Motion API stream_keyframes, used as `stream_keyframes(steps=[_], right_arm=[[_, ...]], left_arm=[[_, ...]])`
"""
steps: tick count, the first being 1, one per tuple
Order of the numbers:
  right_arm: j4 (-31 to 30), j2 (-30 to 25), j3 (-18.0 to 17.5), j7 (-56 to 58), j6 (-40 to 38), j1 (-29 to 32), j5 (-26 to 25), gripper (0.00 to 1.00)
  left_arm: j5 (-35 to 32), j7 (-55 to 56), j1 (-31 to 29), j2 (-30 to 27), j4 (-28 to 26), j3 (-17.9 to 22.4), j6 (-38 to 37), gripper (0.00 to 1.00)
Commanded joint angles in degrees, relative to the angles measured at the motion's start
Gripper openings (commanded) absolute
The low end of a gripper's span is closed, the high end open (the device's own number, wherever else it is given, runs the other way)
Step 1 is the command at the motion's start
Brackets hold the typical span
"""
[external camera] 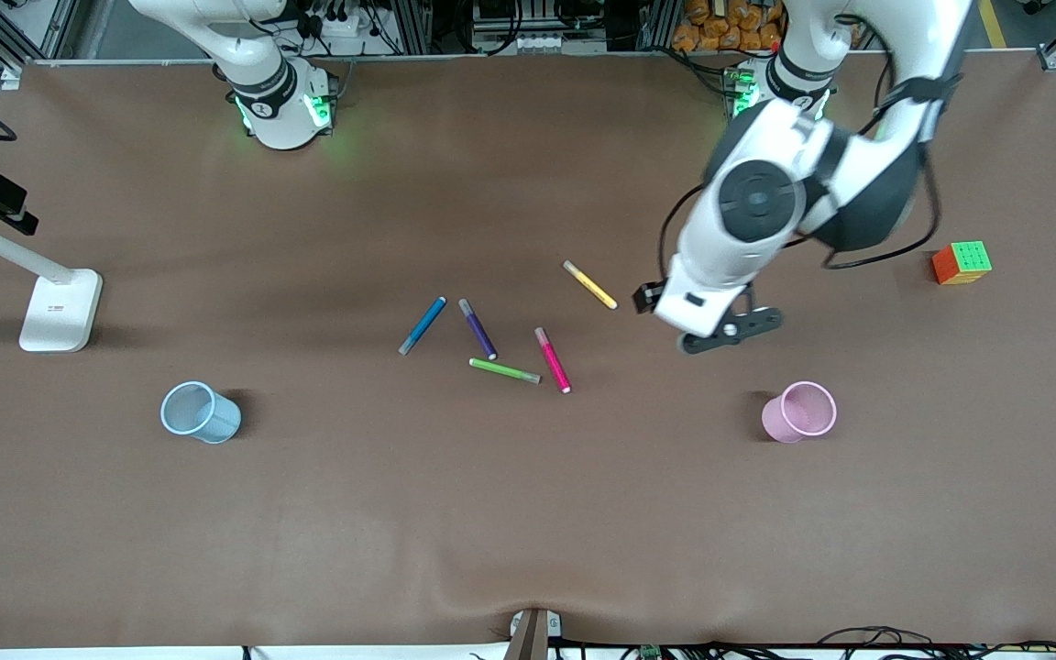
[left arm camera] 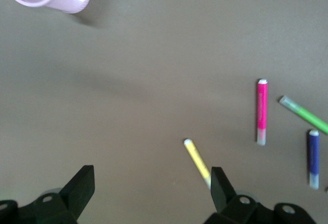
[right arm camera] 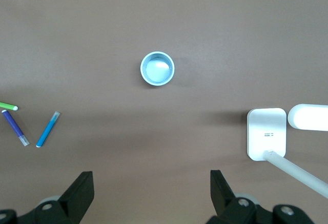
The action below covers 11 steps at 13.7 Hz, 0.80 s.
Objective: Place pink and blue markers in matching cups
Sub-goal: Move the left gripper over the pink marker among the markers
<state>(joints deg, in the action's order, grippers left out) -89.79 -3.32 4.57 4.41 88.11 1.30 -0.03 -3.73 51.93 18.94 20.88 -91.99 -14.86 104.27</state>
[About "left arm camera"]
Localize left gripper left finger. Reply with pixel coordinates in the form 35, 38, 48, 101
0, 165, 96, 224

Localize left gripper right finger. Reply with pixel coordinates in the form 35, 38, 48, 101
203, 167, 318, 224

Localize pink marker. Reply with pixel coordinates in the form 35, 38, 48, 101
256, 78, 269, 147

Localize yellow marker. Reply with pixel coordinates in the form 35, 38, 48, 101
183, 138, 212, 189

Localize purple marker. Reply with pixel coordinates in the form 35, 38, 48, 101
307, 129, 320, 191

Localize green marker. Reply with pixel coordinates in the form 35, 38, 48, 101
279, 95, 328, 136

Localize brown table mat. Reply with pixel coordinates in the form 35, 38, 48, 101
0, 0, 328, 224

